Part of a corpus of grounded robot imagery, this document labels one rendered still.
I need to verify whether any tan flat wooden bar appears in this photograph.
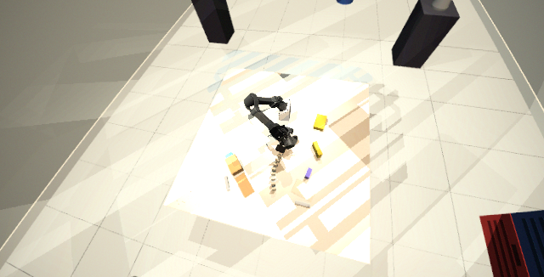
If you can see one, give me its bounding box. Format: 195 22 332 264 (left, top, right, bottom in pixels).
235 173 254 197

